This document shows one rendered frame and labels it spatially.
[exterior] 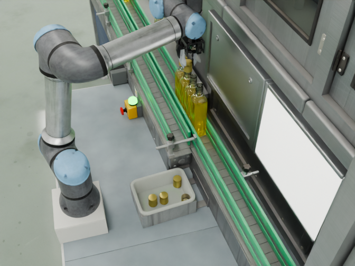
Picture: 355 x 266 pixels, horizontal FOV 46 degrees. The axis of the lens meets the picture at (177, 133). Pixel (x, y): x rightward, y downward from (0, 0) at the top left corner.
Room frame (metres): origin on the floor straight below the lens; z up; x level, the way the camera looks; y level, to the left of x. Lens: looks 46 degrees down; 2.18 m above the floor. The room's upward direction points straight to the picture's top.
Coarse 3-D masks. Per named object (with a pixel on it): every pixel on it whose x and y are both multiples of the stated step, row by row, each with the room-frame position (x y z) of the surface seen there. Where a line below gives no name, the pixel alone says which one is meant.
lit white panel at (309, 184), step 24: (264, 120) 1.03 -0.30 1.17; (288, 120) 0.92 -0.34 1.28; (264, 144) 1.00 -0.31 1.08; (288, 144) 0.89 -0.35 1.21; (312, 144) 0.80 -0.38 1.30; (288, 168) 0.86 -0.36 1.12; (312, 168) 0.77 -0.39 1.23; (288, 192) 0.83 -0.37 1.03; (312, 192) 0.75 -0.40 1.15; (336, 192) 0.67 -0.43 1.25; (312, 216) 0.71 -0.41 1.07
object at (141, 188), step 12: (180, 168) 1.09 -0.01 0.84; (144, 180) 1.04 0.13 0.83; (156, 180) 1.05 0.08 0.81; (168, 180) 1.07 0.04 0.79; (144, 192) 1.02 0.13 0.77; (156, 192) 1.02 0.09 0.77; (168, 192) 1.02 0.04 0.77; (180, 192) 1.02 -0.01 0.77; (192, 192) 0.97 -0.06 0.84; (144, 204) 0.97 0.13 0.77; (168, 204) 0.97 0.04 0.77; (180, 204) 0.92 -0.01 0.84
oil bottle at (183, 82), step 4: (180, 80) 1.37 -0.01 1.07; (184, 80) 1.35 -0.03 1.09; (188, 80) 1.35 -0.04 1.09; (180, 84) 1.37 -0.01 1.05; (184, 84) 1.34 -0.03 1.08; (180, 88) 1.37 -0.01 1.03; (184, 88) 1.33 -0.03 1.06; (180, 92) 1.37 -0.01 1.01; (180, 96) 1.37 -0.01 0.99; (180, 100) 1.37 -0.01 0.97
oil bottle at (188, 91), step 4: (188, 84) 1.32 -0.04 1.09; (188, 88) 1.30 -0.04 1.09; (192, 88) 1.30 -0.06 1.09; (184, 92) 1.32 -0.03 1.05; (188, 92) 1.29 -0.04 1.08; (192, 92) 1.28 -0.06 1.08; (184, 96) 1.32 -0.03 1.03; (188, 96) 1.28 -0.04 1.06; (184, 100) 1.32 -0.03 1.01; (188, 100) 1.28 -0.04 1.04; (184, 104) 1.32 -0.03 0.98; (188, 104) 1.28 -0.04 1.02; (184, 108) 1.32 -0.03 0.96; (188, 108) 1.28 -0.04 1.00; (188, 112) 1.28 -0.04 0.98; (188, 116) 1.28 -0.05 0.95
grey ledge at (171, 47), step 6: (144, 0) 2.39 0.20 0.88; (144, 6) 2.31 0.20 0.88; (144, 12) 2.25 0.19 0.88; (150, 12) 2.25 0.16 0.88; (150, 18) 2.18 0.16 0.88; (174, 42) 1.93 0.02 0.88; (168, 48) 1.88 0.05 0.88; (174, 48) 1.88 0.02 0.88; (174, 54) 1.82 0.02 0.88; (174, 60) 1.77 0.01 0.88; (192, 72) 1.67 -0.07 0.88; (198, 78) 1.63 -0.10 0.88; (204, 90) 1.54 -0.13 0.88
